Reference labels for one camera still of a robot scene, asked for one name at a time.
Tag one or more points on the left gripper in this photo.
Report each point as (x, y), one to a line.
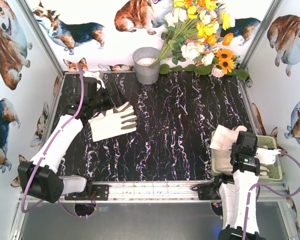
(116, 94)

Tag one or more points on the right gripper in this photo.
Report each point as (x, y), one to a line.
(236, 155)

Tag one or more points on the work glove with grey band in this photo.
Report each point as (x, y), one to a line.
(264, 172)

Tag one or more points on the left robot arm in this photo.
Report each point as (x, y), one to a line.
(38, 177)

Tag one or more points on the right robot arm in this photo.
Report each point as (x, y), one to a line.
(238, 200)

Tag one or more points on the green storage basket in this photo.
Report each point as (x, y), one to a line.
(267, 153)

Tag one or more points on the grey metal bucket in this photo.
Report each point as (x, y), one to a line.
(146, 65)

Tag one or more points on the small white flower pot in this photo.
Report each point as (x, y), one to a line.
(216, 72)

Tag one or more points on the artificial flower bouquet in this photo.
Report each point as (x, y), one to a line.
(198, 33)

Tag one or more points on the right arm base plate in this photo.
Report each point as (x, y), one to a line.
(208, 192)

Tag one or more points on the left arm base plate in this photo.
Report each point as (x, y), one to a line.
(98, 192)

